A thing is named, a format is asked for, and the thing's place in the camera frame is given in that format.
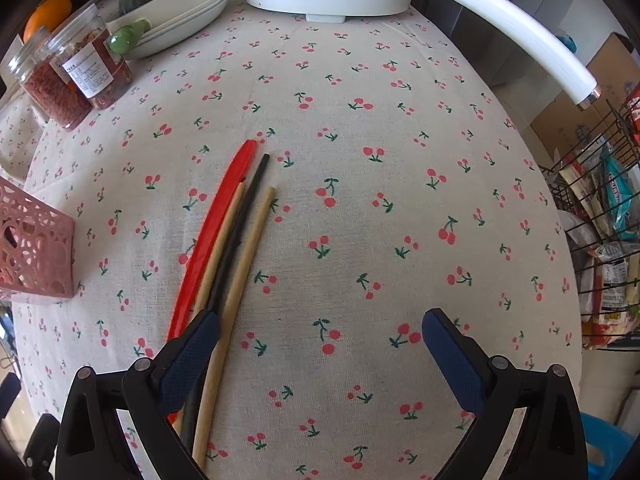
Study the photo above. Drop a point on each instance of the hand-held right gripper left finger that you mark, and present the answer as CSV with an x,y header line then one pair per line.
x,y
190,360

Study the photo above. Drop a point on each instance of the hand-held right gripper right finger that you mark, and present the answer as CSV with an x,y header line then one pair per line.
x,y
455,365

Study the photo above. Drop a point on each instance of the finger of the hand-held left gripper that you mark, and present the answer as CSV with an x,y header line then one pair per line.
x,y
42,440

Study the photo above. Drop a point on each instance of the black chopstick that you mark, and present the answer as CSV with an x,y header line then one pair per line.
x,y
245,205

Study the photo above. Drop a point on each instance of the red spoon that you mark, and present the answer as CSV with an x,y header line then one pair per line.
x,y
225,195

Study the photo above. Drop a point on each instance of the pink perforated utensil holder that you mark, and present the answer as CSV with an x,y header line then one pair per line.
x,y
40,260

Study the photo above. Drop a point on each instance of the cherry print tablecloth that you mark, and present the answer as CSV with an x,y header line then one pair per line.
x,y
375,210

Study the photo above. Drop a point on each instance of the white printed packet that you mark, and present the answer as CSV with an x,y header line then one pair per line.
x,y
612,280

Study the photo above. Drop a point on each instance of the blue plastic stool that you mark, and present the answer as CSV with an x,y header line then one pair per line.
x,y
610,460

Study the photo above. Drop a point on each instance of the blue snack packet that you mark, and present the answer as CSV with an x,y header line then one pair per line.
x,y
617,195

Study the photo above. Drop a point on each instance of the tall jar of red berries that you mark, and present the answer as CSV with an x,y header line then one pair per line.
x,y
55,100

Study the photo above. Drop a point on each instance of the labelled jar of dried food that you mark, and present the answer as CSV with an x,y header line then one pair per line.
x,y
95,70

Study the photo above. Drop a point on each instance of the white plate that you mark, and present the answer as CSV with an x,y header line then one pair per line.
x,y
200,35
210,10

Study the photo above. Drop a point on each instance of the green ceramic spoon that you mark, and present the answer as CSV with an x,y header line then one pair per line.
x,y
125,37

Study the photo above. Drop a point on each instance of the brown cardboard box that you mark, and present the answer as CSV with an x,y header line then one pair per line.
x,y
615,60

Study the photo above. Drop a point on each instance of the orange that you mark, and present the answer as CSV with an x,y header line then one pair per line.
x,y
47,12

